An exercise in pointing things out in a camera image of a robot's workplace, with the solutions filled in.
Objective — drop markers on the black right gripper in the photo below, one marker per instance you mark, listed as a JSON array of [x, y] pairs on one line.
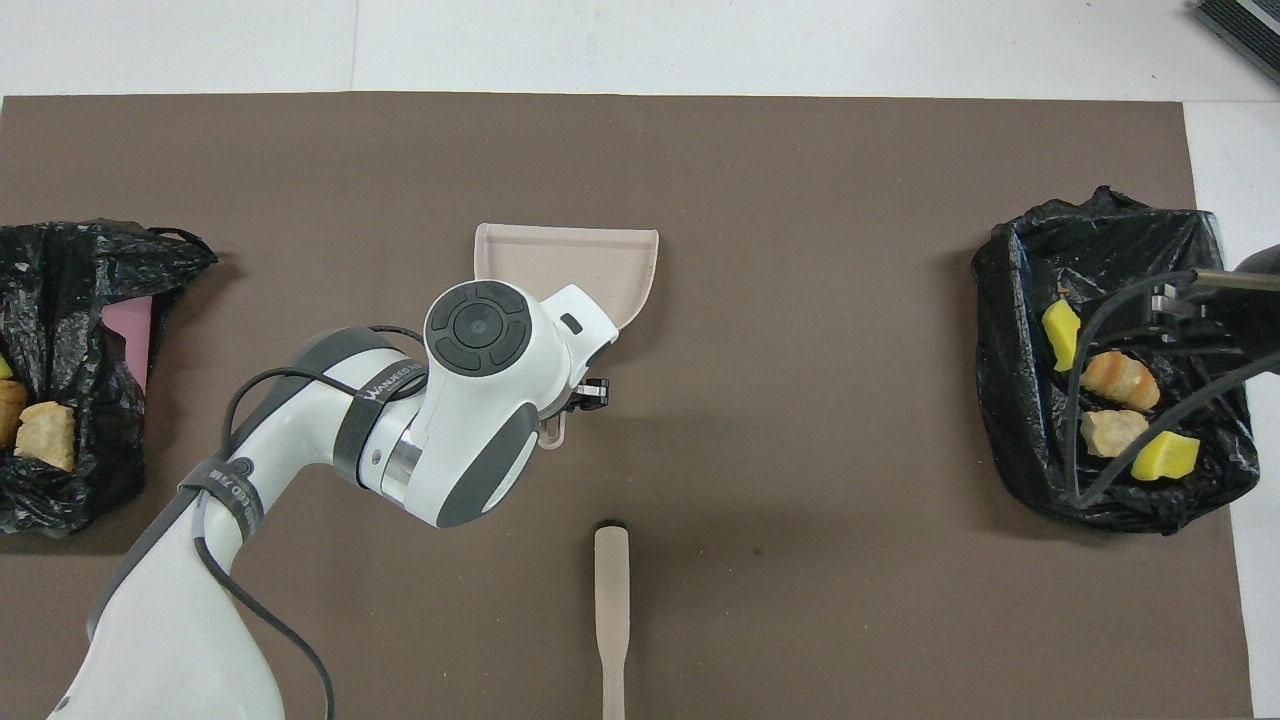
[[1195, 325]]

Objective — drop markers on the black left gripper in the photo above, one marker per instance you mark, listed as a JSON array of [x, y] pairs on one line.
[[575, 400]]

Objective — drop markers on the striped orange croissant piece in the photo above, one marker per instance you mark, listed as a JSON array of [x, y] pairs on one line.
[[47, 437], [1122, 380]]

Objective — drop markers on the yellow sponge chunk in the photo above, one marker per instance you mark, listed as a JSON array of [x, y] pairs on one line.
[[1062, 335]]

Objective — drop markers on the pale bread chunk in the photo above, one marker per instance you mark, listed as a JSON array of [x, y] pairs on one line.
[[1112, 433]]

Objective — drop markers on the beige plastic dustpan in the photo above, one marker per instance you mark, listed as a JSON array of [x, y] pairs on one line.
[[560, 265]]

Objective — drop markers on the small green yellow sponge piece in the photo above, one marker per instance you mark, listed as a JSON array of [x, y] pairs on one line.
[[1165, 455]]

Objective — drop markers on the beige hand brush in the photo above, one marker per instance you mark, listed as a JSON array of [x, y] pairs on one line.
[[611, 600]]

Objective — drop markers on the brown fried nugget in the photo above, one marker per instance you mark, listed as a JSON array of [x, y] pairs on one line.
[[10, 410]]

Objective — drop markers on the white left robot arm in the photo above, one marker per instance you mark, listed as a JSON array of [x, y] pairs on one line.
[[480, 325]]

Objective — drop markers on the black plastic trash bag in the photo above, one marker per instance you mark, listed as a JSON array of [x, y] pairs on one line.
[[70, 270], [1030, 460]]

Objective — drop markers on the pink bin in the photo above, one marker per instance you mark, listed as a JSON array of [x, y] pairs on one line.
[[130, 335]]

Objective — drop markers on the brown table mat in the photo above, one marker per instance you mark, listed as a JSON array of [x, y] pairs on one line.
[[800, 180]]

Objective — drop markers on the dark ribbed vent panel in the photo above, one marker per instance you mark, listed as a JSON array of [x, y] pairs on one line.
[[1245, 28]]

